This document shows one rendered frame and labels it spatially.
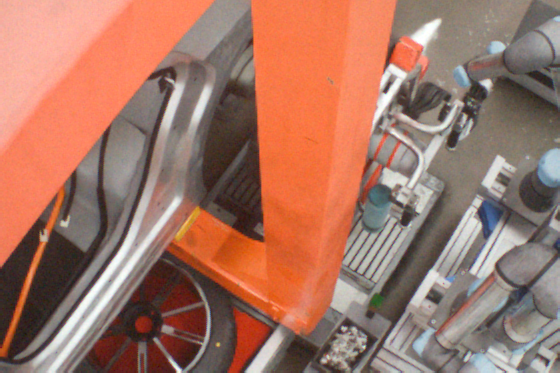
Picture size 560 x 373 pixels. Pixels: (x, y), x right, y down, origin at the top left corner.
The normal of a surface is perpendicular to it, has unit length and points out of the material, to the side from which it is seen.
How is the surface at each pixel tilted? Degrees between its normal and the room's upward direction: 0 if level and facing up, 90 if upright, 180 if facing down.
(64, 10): 0
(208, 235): 0
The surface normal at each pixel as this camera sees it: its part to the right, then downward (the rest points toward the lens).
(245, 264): -0.49, -0.64
